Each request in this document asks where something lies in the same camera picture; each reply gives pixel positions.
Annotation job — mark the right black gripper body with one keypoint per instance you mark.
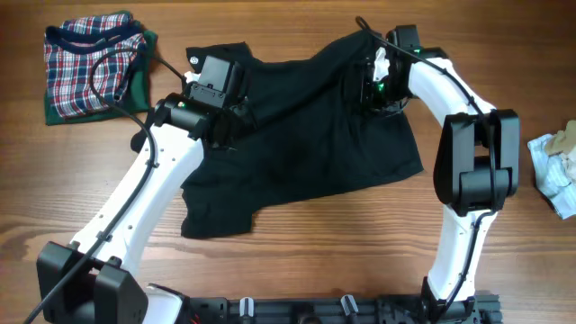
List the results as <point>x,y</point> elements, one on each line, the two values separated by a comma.
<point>381,96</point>

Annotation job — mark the black t-shirt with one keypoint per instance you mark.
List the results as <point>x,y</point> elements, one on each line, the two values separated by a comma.
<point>311,138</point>

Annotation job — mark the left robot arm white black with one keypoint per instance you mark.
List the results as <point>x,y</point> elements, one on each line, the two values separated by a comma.
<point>91,279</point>

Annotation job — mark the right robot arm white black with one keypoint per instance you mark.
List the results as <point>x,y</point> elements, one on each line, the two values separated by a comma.
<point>477,161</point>

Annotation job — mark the plaid folded shirt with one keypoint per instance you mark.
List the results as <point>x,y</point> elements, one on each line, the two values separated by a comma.
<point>88,55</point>

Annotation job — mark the crumpled light blue cloth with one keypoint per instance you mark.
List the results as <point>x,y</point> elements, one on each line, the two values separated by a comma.
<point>551,178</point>

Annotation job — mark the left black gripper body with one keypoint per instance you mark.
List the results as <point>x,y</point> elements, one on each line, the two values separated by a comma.
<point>241,122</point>

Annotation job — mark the beige crumpled cloth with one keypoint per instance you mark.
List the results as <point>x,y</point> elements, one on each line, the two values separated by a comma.
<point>563,141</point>

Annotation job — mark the green folded shirt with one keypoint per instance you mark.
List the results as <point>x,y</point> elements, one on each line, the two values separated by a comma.
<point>136,98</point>

